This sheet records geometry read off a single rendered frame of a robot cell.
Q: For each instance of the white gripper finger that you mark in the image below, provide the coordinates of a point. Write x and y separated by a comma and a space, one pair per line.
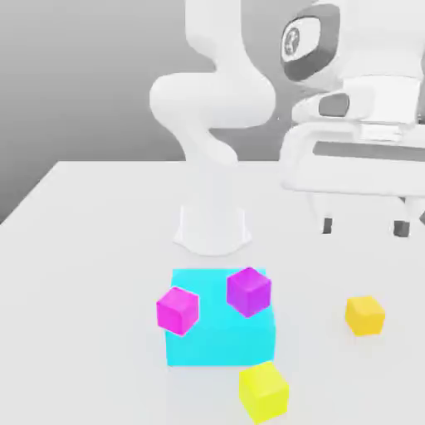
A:
411, 212
320, 212

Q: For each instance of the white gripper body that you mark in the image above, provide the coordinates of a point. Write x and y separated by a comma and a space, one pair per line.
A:
298, 172

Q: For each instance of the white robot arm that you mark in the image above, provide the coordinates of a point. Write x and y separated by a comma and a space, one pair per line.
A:
212, 99

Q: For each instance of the small purple cube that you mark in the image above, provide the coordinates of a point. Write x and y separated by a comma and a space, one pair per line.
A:
248, 292

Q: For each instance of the small orange cube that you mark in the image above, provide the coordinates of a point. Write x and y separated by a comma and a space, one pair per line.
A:
364, 315

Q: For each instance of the small pink cube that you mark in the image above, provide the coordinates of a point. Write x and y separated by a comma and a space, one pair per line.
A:
177, 312

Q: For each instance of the small yellow cube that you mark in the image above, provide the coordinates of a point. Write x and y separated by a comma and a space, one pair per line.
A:
262, 393

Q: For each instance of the large cyan box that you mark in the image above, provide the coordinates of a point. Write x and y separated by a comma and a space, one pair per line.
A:
219, 342

